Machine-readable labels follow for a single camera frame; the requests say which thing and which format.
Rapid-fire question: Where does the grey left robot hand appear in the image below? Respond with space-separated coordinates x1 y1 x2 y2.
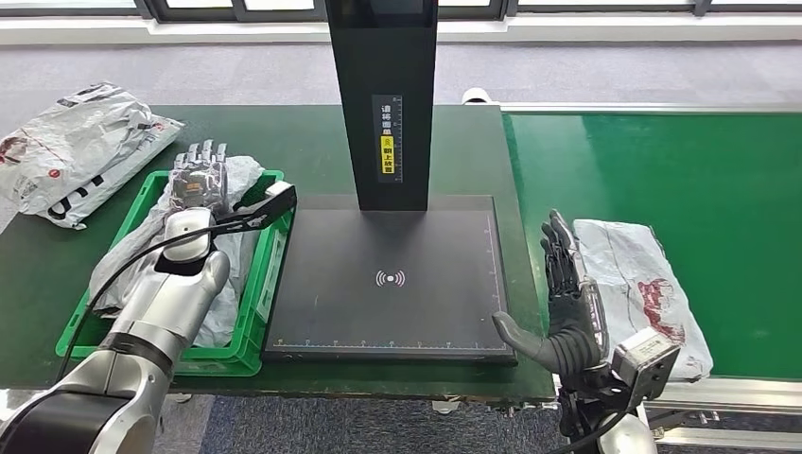
167 138 230 218

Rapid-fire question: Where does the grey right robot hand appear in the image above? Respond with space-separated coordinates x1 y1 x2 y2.
491 209 610 372

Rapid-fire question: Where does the grey parcel bag red print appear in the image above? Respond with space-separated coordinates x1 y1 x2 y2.
88 155 268 315
573 218 714 382
187 235 261 349

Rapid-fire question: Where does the flat white black-lettered parcel bag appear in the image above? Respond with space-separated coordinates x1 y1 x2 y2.
37 115 184 231

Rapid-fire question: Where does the crumpled white parcel bag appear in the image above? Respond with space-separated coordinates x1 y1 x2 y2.
0 81 155 215

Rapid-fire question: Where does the green conveyor belt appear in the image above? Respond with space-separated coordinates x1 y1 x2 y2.
502 113 802 380

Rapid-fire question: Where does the white window sill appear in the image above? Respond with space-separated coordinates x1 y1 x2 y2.
0 13 802 46

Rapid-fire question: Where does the green plastic crate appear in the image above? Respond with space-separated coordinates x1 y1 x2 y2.
55 168 296 378

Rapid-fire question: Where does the black yellow column label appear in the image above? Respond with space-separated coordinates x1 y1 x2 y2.
371 94 404 184

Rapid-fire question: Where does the black scanner column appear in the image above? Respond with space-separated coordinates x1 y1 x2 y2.
325 0 439 213

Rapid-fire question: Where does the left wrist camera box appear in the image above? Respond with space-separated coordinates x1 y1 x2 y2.
216 182 299 236

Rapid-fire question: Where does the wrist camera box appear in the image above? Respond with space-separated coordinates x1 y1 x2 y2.
610 326 681 411
216 182 299 236

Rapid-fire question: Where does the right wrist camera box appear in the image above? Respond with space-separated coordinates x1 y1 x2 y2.
610 326 681 411

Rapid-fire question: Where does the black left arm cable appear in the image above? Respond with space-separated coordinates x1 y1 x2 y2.
55 222 258 380

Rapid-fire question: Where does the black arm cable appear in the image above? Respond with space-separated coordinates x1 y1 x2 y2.
55 222 258 380
545 407 634 454

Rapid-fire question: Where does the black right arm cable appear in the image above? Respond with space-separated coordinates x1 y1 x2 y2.
545 407 634 454

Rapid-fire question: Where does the dark window frame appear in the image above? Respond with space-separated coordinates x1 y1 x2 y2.
0 0 802 20

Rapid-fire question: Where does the aluminium conveyor frame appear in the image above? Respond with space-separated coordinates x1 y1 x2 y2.
499 101 802 454

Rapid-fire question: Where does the black scanner base plate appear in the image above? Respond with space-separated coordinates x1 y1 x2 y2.
263 194 518 366

